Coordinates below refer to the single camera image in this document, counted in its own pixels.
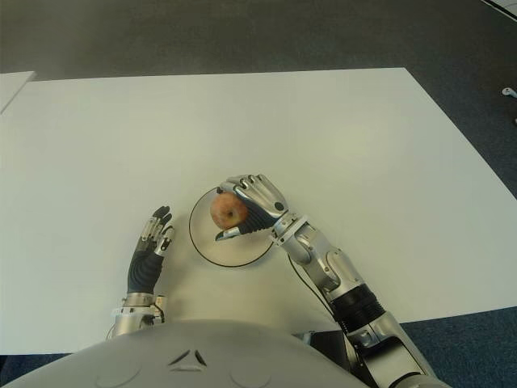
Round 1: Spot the white side table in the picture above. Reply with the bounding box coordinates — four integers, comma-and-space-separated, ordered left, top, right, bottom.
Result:
0, 70, 36, 115

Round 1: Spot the red yellow apple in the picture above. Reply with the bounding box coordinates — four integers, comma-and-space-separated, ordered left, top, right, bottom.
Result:
209, 192, 249, 230

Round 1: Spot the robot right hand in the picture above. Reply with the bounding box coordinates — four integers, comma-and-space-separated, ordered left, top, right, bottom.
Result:
213, 173, 290, 243

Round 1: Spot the grey robot torso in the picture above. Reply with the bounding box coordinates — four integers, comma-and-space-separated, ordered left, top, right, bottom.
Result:
0, 318, 356, 388

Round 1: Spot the white plate with black rim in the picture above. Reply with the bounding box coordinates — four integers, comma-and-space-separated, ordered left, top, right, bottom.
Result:
188, 186, 274, 268

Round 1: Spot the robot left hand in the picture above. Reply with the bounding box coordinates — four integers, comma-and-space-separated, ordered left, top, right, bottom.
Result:
126, 205, 176, 296

